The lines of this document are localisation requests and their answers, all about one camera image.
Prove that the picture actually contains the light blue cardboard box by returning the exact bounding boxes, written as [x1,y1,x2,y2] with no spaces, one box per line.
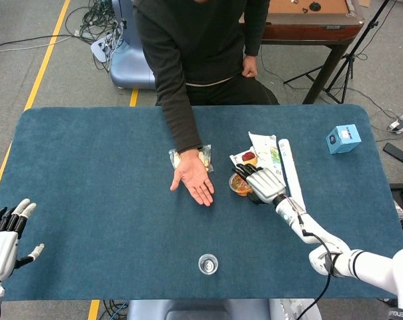
[325,123,362,155]

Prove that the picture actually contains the person's left hand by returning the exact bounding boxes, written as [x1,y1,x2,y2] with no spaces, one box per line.
[241,55,260,79]

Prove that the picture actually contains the black tripod stand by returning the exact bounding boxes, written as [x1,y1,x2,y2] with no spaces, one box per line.
[283,0,391,104]

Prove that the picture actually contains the tangled black floor cables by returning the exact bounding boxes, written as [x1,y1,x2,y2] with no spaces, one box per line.
[65,0,122,44]

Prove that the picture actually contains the clear glass cup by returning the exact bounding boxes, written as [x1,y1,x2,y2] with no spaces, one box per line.
[197,253,219,275]

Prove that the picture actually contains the clear bread packet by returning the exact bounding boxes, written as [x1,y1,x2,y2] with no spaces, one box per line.
[168,144,214,173]

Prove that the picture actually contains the white power strip with adapters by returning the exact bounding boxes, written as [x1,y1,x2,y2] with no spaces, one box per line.
[387,110,403,134]

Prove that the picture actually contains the white green snack bag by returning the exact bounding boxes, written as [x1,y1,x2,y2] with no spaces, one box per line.
[248,131,286,186]

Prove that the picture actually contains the small red cake packet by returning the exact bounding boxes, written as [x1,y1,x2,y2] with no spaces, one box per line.
[229,146,258,174]

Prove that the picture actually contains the black smartphone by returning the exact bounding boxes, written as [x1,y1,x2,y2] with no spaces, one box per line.
[383,142,403,164]

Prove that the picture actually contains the person's left forearm dark sleeve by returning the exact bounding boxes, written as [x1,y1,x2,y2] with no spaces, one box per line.
[243,16,263,57]

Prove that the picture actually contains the blue-grey robot torso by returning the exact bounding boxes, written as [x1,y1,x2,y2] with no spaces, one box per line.
[126,299,322,320]

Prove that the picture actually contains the long white tube package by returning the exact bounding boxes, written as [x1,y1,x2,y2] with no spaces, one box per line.
[277,138,308,214]

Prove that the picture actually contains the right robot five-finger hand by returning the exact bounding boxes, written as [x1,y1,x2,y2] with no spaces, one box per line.
[231,163,287,205]

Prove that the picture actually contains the blue-grey machine base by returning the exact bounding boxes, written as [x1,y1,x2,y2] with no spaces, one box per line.
[109,0,157,90]

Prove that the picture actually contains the person's right hand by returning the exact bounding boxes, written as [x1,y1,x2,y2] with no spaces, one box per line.
[169,149,215,207]

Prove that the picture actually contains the white power strip many plugs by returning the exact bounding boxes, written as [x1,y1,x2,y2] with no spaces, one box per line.
[90,31,122,64]

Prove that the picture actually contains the brown pool table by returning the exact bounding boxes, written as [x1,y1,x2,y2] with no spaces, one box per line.
[240,0,366,105]

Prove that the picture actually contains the blue table mat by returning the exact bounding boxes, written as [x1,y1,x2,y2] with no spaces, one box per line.
[0,103,403,301]

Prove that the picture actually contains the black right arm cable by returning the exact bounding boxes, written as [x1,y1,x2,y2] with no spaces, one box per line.
[294,213,334,320]

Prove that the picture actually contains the round orange snack cup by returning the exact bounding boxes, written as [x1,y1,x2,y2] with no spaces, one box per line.
[228,173,254,197]

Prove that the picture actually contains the person's torso dark clothes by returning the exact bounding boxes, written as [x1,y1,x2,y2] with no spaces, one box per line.
[133,0,279,106]

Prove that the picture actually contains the person's right forearm dark sleeve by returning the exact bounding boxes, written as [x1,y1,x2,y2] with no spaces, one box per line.
[154,76,203,154]

